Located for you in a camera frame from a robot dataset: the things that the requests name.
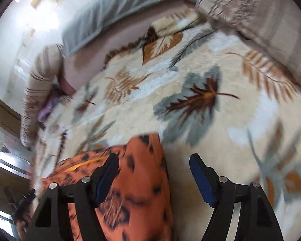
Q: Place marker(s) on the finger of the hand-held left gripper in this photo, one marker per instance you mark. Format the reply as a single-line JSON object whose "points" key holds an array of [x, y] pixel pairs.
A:
{"points": [[22, 203]]}

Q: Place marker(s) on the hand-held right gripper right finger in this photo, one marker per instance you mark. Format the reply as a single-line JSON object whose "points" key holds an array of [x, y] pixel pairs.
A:
{"points": [[203, 180]]}

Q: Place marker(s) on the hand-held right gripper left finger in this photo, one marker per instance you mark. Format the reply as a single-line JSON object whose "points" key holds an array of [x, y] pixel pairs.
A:
{"points": [[105, 183]]}

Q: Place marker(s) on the orange floral blouse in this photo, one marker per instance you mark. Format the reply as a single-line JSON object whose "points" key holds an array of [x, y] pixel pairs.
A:
{"points": [[140, 168]]}

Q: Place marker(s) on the leaf print blanket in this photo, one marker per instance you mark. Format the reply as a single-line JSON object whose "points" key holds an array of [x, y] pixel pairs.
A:
{"points": [[240, 143]]}

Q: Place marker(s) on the stained glass door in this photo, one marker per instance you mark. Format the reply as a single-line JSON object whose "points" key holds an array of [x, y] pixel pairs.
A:
{"points": [[5, 135]]}

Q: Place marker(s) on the purple cloth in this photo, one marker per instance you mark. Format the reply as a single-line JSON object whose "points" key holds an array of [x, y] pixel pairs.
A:
{"points": [[49, 108]]}

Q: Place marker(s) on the striped floral bolster pillow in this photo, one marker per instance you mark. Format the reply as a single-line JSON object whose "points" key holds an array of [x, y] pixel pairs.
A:
{"points": [[37, 80]]}

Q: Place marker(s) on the grey pillow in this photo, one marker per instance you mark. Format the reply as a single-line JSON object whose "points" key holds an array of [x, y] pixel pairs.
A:
{"points": [[110, 12]]}

